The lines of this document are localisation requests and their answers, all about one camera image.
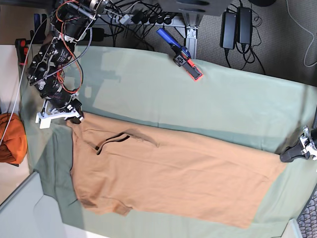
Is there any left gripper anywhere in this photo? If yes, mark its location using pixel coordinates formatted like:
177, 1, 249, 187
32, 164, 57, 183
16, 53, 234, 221
280, 126, 317, 163

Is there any black power brick left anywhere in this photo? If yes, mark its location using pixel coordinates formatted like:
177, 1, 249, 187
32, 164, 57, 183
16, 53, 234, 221
83, 28, 105, 42

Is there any black power adapter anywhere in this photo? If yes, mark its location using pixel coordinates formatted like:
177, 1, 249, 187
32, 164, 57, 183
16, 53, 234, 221
236, 7, 253, 45
220, 11, 237, 50

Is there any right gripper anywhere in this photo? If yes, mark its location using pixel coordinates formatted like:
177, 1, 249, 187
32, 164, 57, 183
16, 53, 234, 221
47, 98, 84, 124

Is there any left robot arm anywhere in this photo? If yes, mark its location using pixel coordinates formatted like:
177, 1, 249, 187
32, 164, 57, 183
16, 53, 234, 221
280, 122, 317, 163

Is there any power strip with plugs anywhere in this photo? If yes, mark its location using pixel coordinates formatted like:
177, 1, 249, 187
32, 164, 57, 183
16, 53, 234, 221
99, 10, 177, 25

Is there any white cable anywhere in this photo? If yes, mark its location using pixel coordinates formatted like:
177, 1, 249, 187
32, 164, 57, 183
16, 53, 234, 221
0, 17, 49, 145

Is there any tan orange T-shirt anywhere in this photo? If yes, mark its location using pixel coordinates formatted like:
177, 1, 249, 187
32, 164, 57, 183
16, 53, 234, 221
68, 113, 286, 228

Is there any aluminium frame post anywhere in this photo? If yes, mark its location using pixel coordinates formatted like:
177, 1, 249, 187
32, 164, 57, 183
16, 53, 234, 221
175, 13, 203, 59

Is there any grey plastic bin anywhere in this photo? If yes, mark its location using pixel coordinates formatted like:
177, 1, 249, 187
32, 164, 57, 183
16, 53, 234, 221
0, 171, 67, 238

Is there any blue clamp with orange pad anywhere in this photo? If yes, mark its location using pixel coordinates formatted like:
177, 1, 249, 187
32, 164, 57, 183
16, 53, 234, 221
157, 28, 203, 81

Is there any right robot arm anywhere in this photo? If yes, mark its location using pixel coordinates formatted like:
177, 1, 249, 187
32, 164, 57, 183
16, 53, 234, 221
26, 0, 108, 128

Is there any folded dark orange garment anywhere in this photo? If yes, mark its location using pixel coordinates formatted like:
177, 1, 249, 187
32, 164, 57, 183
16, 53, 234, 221
0, 113, 27, 165

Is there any grey cable on floor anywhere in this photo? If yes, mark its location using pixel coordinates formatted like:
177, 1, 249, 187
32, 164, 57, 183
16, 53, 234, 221
286, 0, 317, 67

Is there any blue clamp at table corner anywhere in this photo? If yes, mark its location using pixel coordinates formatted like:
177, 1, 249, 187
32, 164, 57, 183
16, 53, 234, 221
15, 13, 48, 65

